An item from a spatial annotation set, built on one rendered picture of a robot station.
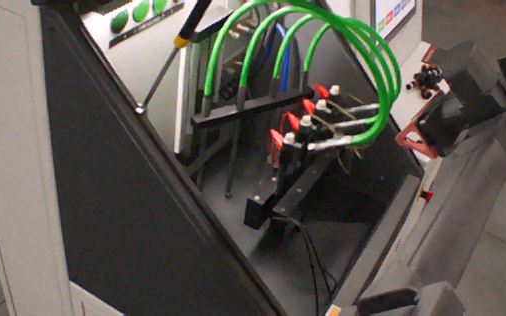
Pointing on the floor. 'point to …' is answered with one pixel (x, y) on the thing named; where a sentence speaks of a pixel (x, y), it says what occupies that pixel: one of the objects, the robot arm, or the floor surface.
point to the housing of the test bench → (17, 158)
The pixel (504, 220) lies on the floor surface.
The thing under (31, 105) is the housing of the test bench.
